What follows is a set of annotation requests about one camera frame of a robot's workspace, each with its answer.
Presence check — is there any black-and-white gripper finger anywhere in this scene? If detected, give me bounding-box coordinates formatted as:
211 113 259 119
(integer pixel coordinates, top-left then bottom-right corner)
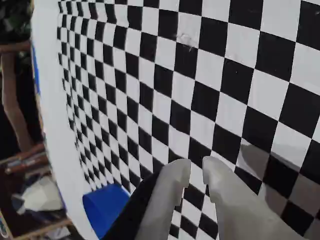
103 158 192 240

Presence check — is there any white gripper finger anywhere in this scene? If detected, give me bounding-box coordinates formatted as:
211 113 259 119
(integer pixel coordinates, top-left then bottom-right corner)
201 156 306 240

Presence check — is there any blue round box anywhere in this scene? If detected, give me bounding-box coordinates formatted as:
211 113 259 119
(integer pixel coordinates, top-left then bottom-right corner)
82 183 131 240

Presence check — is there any wooden bookshelf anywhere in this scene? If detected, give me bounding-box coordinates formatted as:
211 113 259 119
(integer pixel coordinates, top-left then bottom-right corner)
0 149 76 240

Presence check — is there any blue and white penguin figure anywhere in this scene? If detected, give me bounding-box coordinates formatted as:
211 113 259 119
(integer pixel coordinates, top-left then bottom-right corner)
11 174 63 216

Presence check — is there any white checkerboard paper mat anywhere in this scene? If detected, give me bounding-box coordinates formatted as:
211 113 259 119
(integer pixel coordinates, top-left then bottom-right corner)
31 0 320 240

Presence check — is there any wooden chair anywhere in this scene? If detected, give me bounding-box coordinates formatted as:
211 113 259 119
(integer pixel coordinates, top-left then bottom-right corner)
0 41 48 173

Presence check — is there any blue tape strip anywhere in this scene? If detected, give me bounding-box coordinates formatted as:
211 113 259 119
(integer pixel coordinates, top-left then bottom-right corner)
31 42 42 96

